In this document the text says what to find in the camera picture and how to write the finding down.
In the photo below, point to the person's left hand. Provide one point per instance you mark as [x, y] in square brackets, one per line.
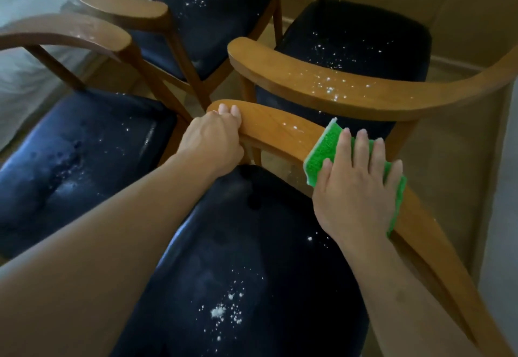
[210, 142]

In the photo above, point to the person's right hand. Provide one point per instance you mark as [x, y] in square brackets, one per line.
[356, 199]

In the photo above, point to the person's left fingers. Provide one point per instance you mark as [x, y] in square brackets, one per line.
[231, 113]

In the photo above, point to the person's right thumb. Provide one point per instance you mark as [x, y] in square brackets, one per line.
[323, 176]

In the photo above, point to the person's right middle finger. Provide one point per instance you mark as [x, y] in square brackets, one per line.
[361, 148]

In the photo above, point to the person's right little finger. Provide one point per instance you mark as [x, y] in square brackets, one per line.
[394, 175]

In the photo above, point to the green cleaning sponge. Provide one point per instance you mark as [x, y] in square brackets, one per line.
[319, 154]

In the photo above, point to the wooden chair with powder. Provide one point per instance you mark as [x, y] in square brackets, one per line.
[259, 247]

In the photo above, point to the person's right forearm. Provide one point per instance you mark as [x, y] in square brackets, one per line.
[400, 308]

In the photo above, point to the person's left forearm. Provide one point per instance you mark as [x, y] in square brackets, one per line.
[101, 255]

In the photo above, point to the wooden chair navy cushion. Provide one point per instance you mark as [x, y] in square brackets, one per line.
[210, 12]
[356, 37]
[81, 158]

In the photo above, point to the white powder pile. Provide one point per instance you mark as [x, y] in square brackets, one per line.
[218, 311]

